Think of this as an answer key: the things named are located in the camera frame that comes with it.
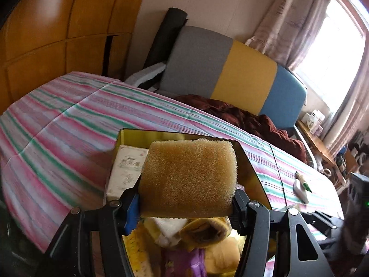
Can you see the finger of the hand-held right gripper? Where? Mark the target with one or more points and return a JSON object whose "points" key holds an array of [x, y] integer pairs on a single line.
{"points": [[324, 222]]}

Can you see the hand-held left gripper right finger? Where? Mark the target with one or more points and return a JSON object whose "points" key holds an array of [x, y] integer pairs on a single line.
{"points": [[239, 210]]}

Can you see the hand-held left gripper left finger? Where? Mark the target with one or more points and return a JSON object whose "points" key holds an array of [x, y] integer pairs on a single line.
{"points": [[133, 213]]}

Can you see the gold box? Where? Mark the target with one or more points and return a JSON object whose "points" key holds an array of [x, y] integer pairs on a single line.
{"points": [[250, 173]]}

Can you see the yellow green printed packet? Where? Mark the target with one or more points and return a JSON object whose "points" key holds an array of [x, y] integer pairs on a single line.
{"points": [[141, 254]]}

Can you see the yellow plush toy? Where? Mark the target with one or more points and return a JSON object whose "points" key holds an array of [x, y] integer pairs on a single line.
{"points": [[199, 230]]}

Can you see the white floral box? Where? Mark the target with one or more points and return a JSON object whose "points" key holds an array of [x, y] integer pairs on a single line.
{"points": [[125, 167]]}

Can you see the yellow sponge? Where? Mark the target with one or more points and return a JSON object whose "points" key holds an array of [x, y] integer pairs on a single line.
{"points": [[187, 179]]}

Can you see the purple snack packet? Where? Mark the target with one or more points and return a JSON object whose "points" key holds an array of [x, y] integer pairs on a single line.
{"points": [[184, 262]]}

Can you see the white packet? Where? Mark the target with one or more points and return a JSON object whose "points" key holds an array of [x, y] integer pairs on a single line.
{"points": [[301, 193]]}

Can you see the green edged snack packet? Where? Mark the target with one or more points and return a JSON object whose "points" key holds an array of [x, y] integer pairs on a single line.
{"points": [[304, 182]]}

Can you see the yellow plush item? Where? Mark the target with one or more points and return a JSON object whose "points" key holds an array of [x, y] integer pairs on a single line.
{"points": [[224, 256]]}

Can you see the wooden desk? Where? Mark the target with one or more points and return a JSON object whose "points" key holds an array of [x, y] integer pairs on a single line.
{"points": [[317, 144]]}

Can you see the white boxes on desk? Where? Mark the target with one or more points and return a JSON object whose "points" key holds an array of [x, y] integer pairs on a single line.
{"points": [[315, 121]]}

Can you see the dark red blanket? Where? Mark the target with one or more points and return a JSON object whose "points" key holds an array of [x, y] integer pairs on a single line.
{"points": [[245, 121]]}

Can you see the patterned curtain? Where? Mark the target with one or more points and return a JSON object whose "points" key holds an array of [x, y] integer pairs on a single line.
{"points": [[291, 14], [351, 98]]}

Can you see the striped tablecloth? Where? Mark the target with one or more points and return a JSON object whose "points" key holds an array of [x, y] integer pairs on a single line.
{"points": [[57, 127]]}

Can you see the window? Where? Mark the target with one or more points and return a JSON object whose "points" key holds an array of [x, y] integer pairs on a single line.
{"points": [[331, 54]]}

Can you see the grey yellow blue chair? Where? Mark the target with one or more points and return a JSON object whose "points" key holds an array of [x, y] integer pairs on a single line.
{"points": [[196, 60]]}

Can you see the black rolled mat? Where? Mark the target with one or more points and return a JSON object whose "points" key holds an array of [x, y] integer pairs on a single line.
{"points": [[167, 34]]}

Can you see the wooden wardrobe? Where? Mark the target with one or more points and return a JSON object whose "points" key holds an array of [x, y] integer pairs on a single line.
{"points": [[43, 20]]}

